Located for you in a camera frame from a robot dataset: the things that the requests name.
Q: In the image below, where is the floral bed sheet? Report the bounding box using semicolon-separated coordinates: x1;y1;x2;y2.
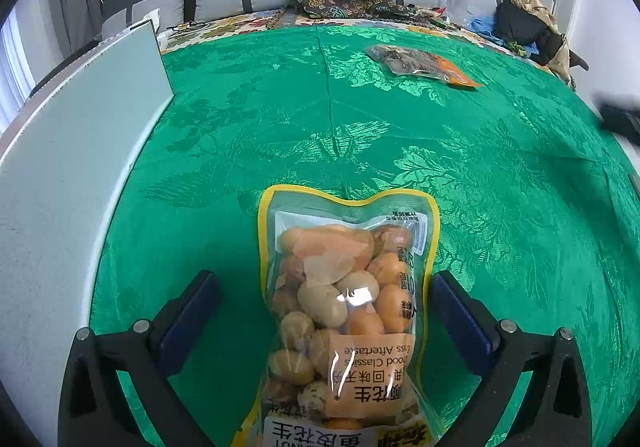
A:
160;12;562;96

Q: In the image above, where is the pile of clothes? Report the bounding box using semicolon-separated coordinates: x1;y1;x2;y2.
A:
494;0;589;91

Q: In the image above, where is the yellow peanut snack bag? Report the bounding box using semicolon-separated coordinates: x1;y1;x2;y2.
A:
233;184;444;446

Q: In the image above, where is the grey headboard cushion left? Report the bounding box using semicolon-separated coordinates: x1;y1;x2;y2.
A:
101;0;184;39

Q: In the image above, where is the blue cloth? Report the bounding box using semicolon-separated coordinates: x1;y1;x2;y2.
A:
466;16;539;57

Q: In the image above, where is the green embroidered bedspread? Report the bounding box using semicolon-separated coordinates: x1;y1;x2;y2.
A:
89;24;640;447

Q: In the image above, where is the orange brown snack pouch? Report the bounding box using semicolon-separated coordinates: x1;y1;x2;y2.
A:
366;44;480;89

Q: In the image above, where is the white storage box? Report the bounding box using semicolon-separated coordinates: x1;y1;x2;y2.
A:
0;22;174;446

